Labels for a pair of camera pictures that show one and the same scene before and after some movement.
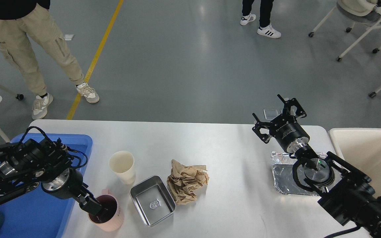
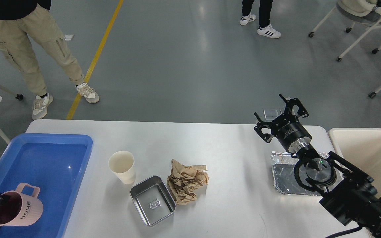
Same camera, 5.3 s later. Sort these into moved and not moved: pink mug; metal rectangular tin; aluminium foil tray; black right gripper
Moved: pink mug
Not moved: black right gripper; aluminium foil tray; metal rectangular tin
